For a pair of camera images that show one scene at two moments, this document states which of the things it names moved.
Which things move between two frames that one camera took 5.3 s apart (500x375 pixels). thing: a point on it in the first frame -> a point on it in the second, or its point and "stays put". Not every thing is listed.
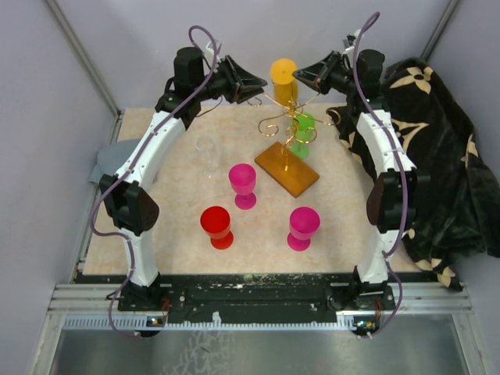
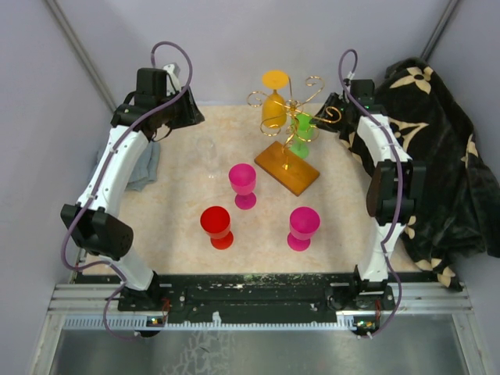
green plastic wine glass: x=305 y=123 stays put
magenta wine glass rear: x=242 y=177 stays put
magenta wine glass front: x=304 y=221 stays put
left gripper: x=251 y=84 -> x=191 y=113
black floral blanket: x=456 y=183 stays put
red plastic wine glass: x=216 y=223 stays put
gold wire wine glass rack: x=279 y=160 stays put
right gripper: x=313 y=75 -> x=323 y=118
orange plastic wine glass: x=285 y=84 -> x=274 y=109
